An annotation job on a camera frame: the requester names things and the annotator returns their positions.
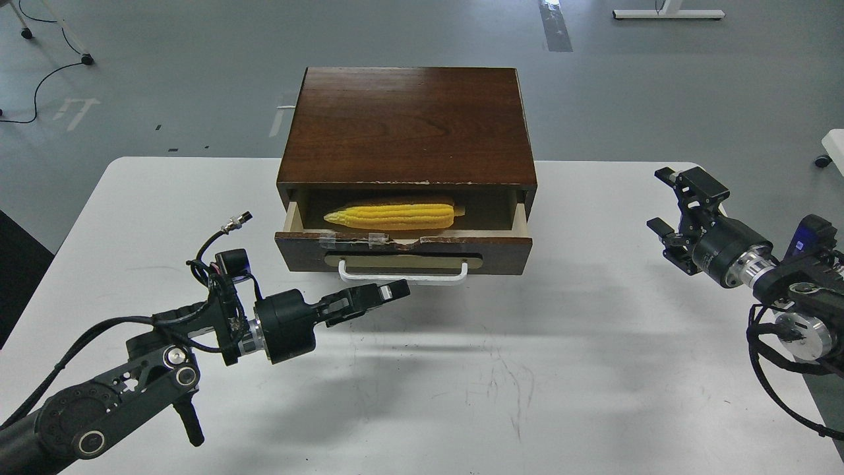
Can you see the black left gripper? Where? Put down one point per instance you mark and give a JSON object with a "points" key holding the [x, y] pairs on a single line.
{"points": [[287, 321]]}

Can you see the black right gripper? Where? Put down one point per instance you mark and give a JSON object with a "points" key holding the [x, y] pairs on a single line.
{"points": [[721, 241]]}

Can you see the yellow corn cob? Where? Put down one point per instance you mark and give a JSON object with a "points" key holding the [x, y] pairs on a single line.
{"points": [[428, 212]]}

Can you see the wooden drawer with white handle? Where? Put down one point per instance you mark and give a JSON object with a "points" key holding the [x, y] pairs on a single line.
{"points": [[491, 237]]}

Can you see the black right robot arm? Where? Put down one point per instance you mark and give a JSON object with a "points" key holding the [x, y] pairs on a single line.
{"points": [[797, 320]]}

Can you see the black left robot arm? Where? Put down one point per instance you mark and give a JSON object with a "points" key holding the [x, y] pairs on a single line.
{"points": [[83, 421]]}

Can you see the white furniture edge with caster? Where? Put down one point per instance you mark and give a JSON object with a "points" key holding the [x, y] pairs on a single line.
{"points": [[833, 144]]}

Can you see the dark wooden cabinet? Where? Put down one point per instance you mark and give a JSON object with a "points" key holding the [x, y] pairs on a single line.
{"points": [[391, 127]]}

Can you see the white table base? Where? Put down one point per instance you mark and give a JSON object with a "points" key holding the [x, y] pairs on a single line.
{"points": [[668, 10]]}

